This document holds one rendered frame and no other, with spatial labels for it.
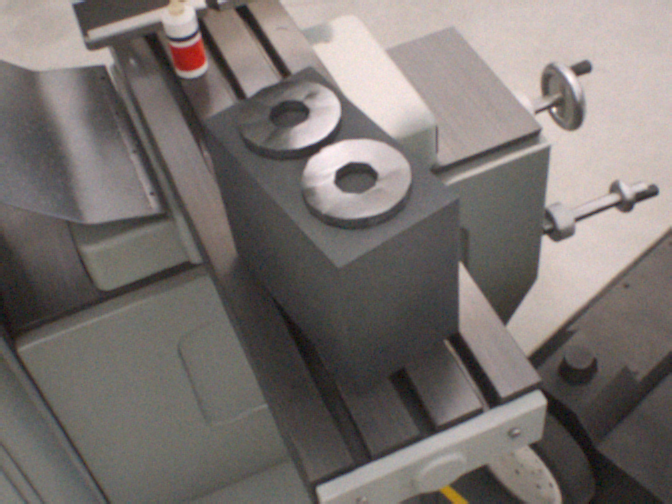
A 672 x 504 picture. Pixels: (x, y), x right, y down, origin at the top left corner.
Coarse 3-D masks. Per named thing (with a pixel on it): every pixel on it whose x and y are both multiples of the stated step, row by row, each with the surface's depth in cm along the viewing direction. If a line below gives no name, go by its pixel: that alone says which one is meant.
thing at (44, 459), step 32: (0, 320) 119; (0, 352) 120; (0, 384) 120; (32, 384) 128; (0, 416) 123; (32, 416) 128; (0, 448) 126; (32, 448) 130; (64, 448) 139; (0, 480) 129; (32, 480) 134; (64, 480) 139
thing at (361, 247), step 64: (256, 128) 83; (320, 128) 82; (256, 192) 82; (320, 192) 77; (384, 192) 76; (448, 192) 77; (256, 256) 93; (320, 256) 75; (384, 256) 76; (448, 256) 81; (320, 320) 85; (384, 320) 82; (448, 320) 88
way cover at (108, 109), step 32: (0, 64) 127; (0, 96) 121; (32, 96) 126; (64, 96) 129; (0, 128) 116; (32, 128) 120; (64, 128) 124; (96, 128) 125; (128, 128) 126; (0, 160) 111; (32, 160) 115; (64, 160) 119; (96, 160) 120; (128, 160) 121; (0, 192) 106; (32, 192) 110; (64, 192) 114; (96, 192) 116; (128, 192) 117; (160, 192) 118
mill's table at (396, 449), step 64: (128, 64) 123; (256, 64) 120; (320, 64) 119; (192, 128) 117; (192, 192) 107; (256, 320) 94; (320, 384) 92; (384, 384) 88; (448, 384) 88; (512, 384) 87; (320, 448) 85; (384, 448) 84; (448, 448) 85; (512, 448) 90
